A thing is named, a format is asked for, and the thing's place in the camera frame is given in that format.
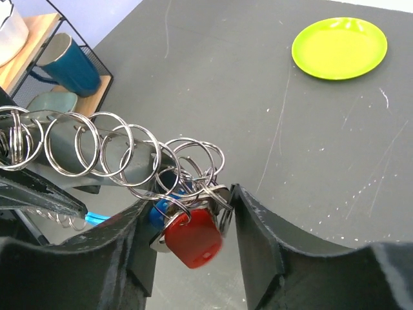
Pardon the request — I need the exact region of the teal blue mug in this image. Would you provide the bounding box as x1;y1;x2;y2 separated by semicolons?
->
30;33;101;98

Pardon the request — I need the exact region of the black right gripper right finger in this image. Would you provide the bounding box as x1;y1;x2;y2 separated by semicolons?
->
230;184;412;309

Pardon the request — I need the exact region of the white scalloped bowl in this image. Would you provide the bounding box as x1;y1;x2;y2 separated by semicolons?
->
1;1;29;66

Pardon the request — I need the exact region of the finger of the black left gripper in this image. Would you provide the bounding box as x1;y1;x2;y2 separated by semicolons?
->
1;169;87;218

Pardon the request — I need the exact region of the red capped key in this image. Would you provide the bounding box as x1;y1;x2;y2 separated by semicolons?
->
150;208;223;269

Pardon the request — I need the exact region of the black wire shelf rack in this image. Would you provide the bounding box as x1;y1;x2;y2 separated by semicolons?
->
1;1;114;116

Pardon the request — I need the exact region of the metal key organizer blue handle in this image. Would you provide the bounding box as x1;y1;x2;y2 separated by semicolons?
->
0;105;235;232

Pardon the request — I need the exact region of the lime green plate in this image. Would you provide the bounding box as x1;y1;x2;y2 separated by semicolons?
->
291;17;388;81

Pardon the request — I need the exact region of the pale green dish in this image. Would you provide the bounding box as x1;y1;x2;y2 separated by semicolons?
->
26;92;78;113

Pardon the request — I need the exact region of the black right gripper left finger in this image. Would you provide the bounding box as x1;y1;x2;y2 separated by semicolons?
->
1;200;156;309

